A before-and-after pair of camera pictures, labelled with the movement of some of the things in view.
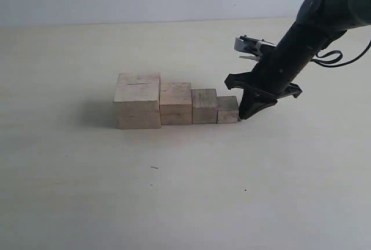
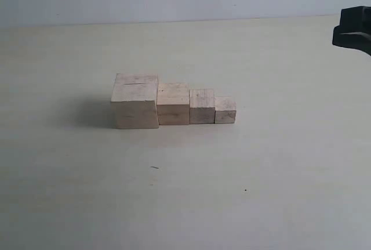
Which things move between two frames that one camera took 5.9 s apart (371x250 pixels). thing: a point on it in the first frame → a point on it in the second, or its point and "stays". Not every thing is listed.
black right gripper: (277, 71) → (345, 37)
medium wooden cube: (204, 106) stays
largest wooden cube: (136, 101) stays
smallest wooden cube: (228, 109) stays
